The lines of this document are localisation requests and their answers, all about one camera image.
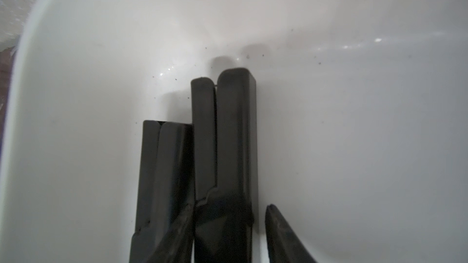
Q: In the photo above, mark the white rectangular storage box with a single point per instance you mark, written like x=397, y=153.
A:
x=362, y=121

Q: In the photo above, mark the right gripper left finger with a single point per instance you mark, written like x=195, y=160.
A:
x=176, y=246

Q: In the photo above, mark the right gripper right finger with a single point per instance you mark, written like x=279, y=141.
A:
x=283, y=244

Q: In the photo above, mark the black pruning pliers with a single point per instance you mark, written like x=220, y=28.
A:
x=164, y=181
x=224, y=117

